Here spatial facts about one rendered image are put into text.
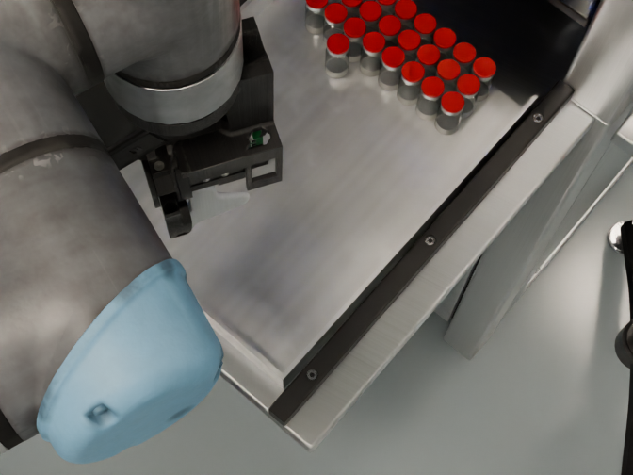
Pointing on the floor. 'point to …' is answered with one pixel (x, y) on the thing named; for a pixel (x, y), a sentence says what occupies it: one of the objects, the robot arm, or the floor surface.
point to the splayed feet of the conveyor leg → (623, 238)
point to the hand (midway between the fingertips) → (169, 214)
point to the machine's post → (467, 313)
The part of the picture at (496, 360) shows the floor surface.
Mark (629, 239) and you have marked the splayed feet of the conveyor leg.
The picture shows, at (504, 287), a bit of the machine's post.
